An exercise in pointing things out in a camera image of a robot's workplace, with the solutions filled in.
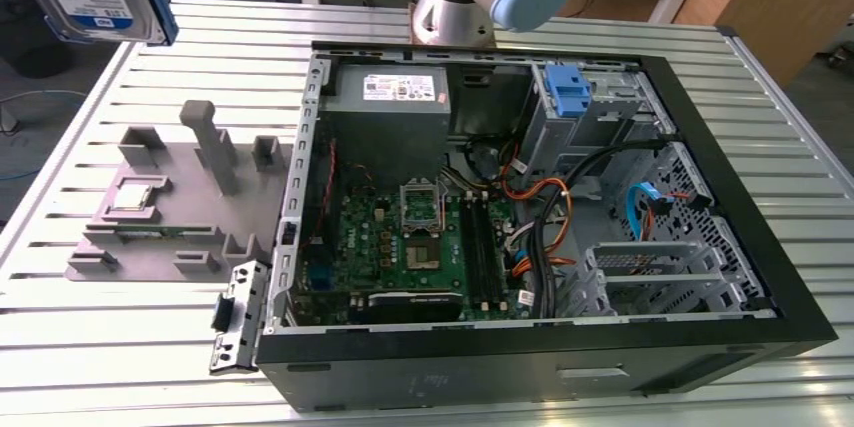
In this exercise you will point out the black graphics card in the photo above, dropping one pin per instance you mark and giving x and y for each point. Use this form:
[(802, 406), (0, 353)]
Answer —
[(413, 304)]

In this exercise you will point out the black waste bin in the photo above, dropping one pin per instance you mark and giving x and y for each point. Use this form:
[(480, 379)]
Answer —
[(40, 62)]

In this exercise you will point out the green motherboard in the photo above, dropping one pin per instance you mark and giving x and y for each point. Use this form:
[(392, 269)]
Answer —
[(455, 252)]

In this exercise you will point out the grey parts rack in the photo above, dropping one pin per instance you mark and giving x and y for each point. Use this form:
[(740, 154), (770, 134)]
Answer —
[(187, 202)]

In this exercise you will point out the grey card retention bracket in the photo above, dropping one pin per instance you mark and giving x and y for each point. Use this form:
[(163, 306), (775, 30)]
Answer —
[(248, 307)]

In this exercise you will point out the wooden cabinet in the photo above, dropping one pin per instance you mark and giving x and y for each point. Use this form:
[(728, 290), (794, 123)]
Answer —
[(787, 7)]

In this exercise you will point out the black office chair base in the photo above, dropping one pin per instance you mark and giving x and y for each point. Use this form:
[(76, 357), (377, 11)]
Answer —
[(842, 54)]

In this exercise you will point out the silver CPU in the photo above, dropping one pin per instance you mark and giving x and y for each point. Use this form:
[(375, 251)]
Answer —
[(131, 198)]

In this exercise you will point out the metal optical drive cage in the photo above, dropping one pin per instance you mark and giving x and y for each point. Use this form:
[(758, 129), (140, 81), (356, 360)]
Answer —
[(600, 132)]

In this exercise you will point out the green RAM stick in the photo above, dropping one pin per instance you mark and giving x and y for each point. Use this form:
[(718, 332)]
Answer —
[(143, 233)]

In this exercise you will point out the blue drive latch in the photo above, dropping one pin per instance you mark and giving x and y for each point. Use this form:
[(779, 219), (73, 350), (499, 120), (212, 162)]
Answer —
[(567, 92)]

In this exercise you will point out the black PC case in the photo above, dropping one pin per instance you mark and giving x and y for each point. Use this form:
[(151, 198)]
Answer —
[(467, 372)]

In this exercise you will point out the grey power supply unit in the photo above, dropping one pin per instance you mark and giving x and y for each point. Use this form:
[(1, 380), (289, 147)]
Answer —
[(347, 92)]

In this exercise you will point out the CPU socket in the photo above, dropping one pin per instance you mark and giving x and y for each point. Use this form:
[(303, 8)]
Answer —
[(425, 256)]

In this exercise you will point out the black RAM slot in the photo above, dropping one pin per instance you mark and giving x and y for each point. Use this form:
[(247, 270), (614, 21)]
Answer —
[(491, 252), (475, 252)]

